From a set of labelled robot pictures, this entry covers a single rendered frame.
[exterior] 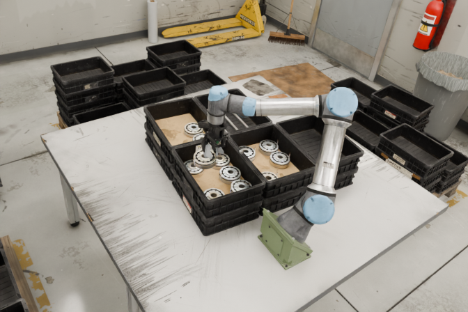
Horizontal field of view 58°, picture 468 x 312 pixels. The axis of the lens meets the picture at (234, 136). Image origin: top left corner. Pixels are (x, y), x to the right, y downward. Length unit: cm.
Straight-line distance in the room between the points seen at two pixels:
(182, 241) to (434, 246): 194
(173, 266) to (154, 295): 15
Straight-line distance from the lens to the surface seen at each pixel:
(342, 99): 167
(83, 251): 288
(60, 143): 254
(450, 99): 413
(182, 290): 181
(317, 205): 167
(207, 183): 203
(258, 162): 218
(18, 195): 334
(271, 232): 189
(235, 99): 170
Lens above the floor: 220
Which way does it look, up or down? 36 degrees down
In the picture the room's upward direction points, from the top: 7 degrees clockwise
